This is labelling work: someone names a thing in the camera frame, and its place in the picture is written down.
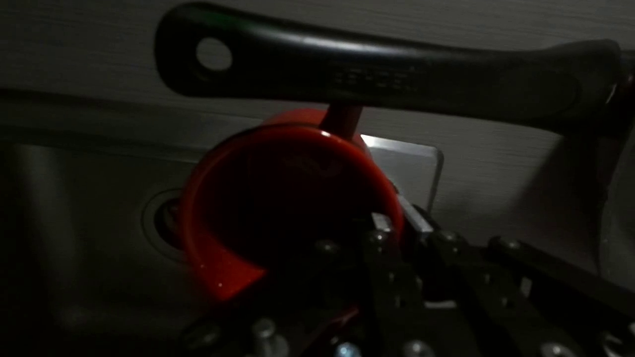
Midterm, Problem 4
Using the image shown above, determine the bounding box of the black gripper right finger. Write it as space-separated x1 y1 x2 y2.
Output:
396 196 635 357

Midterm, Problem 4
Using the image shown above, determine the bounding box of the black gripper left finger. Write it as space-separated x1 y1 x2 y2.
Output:
180 212 426 357

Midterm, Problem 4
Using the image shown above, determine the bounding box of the orange-red cup with handle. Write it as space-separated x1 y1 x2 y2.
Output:
176 105 406 307

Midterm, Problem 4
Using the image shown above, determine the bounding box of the dark frying pan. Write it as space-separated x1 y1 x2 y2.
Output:
152 0 635 143

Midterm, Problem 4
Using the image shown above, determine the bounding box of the stainless steel sink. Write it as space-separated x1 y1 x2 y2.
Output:
0 87 446 357

